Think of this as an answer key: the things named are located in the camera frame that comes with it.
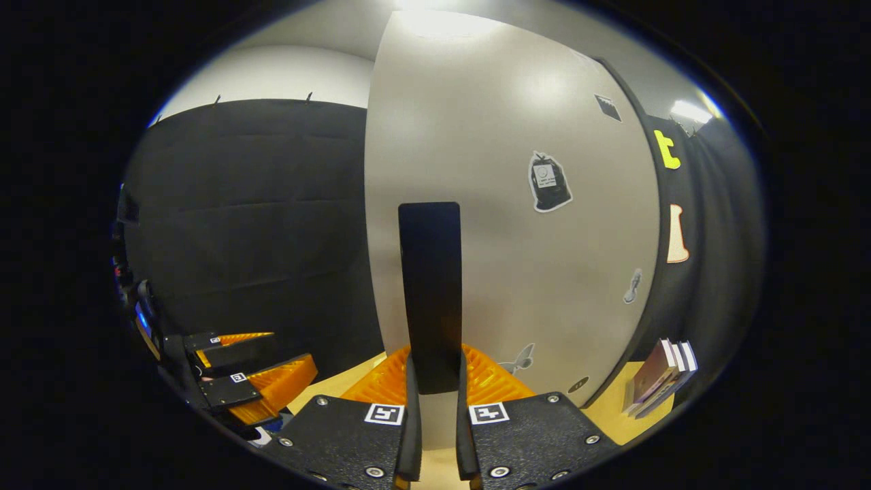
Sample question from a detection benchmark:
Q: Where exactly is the light grey cabinet door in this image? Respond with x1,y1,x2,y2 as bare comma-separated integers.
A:
364,8,662,453

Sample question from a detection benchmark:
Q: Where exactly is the black backdrop cloth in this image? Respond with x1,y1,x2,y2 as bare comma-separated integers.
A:
112,99,766,409

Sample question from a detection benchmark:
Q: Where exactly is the grey book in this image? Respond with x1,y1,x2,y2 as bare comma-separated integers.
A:
643,342,698,419

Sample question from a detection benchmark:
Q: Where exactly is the ceiling light panel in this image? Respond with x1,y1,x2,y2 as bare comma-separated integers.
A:
670,100,715,125

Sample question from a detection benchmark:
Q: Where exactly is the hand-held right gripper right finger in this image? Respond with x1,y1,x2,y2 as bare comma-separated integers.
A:
455,344,621,490

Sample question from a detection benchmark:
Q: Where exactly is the black door handle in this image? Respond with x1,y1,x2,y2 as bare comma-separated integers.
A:
398,201,463,395

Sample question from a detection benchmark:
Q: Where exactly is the pink book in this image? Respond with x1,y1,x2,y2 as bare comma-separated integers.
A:
625,338,676,412

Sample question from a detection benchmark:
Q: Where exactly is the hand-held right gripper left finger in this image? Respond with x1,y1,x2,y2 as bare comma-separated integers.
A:
262,344,423,490

